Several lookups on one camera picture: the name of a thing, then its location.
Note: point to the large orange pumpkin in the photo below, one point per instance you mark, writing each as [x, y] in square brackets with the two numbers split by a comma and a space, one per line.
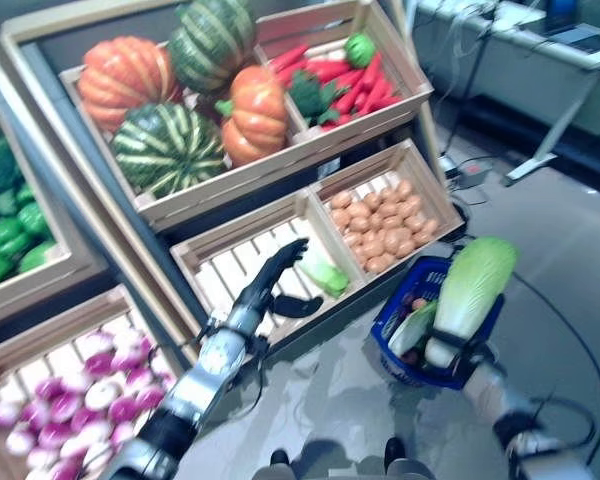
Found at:
[125, 80]

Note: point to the red carrot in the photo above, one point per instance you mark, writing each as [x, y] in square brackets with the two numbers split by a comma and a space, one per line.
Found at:
[375, 95]
[385, 102]
[286, 75]
[335, 122]
[350, 100]
[287, 57]
[330, 67]
[345, 80]
[372, 70]

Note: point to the slim napa cabbage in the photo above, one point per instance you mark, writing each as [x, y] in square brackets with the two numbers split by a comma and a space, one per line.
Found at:
[410, 327]

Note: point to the open laptop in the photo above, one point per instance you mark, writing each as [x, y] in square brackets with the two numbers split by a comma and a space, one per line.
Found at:
[587, 40]

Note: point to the black tripod pole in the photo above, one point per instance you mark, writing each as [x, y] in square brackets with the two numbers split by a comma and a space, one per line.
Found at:
[472, 65]

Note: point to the small round green cabbage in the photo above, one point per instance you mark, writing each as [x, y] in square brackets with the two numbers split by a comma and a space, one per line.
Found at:
[360, 50]

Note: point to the blue plastic shopping basket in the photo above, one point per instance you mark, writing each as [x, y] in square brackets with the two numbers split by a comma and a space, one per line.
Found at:
[425, 261]

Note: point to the orange pumpkin with green stem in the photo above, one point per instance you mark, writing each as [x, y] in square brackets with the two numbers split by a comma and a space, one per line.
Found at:
[255, 120]

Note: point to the large napa cabbage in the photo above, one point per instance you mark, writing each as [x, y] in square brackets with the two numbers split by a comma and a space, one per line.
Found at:
[475, 280]

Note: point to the purple white onion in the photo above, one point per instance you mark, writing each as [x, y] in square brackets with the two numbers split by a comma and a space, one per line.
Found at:
[95, 435]
[150, 397]
[97, 366]
[150, 350]
[50, 387]
[102, 395]
[127, 340]
[97, 345]
[130, 372]
[62, 407]
[122, 410]
[85, 419]

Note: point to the wooden crate of carrots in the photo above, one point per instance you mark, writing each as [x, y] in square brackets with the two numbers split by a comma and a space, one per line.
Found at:
[310, 22]

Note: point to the green striped pumpkin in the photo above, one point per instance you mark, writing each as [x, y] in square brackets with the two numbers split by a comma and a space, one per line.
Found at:
[170, 150]
[210, 45]

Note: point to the wooden crate of green peppers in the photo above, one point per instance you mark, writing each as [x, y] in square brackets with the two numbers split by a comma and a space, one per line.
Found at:
[30, 285]

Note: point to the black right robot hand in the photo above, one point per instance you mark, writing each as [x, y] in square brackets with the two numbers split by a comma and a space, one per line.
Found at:
[467, 350]

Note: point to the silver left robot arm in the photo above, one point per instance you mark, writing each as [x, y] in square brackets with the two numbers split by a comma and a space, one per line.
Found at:
[215, 360]

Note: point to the black and white power strip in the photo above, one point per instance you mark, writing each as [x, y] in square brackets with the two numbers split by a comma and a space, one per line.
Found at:
[450, 165]

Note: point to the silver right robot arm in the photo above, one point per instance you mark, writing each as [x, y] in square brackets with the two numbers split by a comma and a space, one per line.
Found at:
[490, 395]

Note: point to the wooden crate of onions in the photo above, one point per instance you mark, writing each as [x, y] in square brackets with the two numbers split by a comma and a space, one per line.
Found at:
[55, 332]

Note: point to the wooden crate of pumpkins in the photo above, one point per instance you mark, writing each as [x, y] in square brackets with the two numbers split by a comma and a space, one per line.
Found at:
[220, 187]

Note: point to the white standing desk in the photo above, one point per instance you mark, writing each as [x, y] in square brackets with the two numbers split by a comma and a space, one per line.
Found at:
[597, 57]

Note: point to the pale slatted wooden crate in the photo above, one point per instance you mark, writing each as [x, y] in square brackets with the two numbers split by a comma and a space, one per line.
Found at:
[240, 232]

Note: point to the black robot foot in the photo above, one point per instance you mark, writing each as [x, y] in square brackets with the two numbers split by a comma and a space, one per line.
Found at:
[395, 450]
[280, 457]

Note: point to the black left robot foot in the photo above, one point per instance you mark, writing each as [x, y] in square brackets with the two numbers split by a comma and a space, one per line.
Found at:
[280, 457]

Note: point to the wooden crate of potatoes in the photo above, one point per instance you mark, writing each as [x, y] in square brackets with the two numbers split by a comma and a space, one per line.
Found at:
[365, 167]

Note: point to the black right robot foot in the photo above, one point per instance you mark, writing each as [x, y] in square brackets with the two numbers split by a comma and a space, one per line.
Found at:
[395, 450]

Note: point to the small leafy napa cabbage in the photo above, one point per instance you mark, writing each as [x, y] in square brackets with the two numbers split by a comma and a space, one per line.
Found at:
[330, 277]

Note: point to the grey box with red button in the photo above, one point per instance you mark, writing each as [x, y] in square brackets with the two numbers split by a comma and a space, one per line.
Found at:
[472, 175]

